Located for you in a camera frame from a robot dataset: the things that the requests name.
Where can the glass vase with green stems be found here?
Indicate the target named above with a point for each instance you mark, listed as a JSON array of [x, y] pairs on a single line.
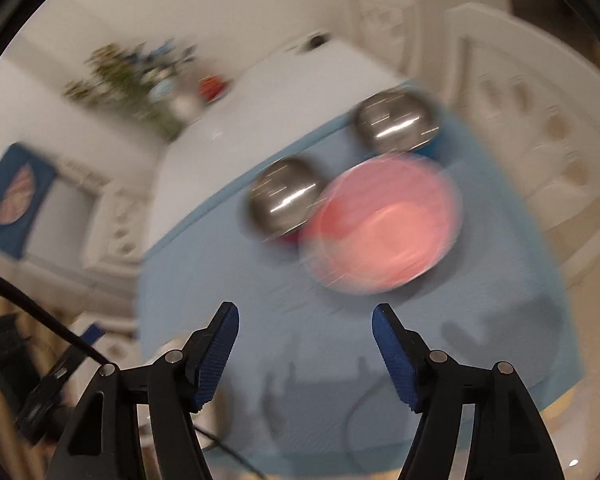
[[115, 75]]

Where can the red lidded teacup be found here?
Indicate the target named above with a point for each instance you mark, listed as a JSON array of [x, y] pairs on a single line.
[[212, 87]]

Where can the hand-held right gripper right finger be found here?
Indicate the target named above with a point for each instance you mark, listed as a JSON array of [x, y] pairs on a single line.
[[397, 360]]

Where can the pink cartoon bowl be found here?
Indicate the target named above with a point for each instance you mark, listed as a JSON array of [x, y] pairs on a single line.
[[385, 225]]

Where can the white vase with blue flowers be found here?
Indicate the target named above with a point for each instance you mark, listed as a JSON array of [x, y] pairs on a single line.
[[172, 90]]

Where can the red steel bowl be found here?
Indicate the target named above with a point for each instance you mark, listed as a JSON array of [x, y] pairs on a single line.
[[285, 195]]

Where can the light blue table mat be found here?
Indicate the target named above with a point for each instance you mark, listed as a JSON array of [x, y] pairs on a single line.
[[495, 270]]

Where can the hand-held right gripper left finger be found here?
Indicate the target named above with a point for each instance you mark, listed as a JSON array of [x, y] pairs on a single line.
[[215, 360]]

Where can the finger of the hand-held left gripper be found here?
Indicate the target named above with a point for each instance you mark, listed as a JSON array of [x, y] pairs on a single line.
[[91, 335]]

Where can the blue steel bowl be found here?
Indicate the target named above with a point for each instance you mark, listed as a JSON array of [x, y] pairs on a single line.
[[395, 120]]

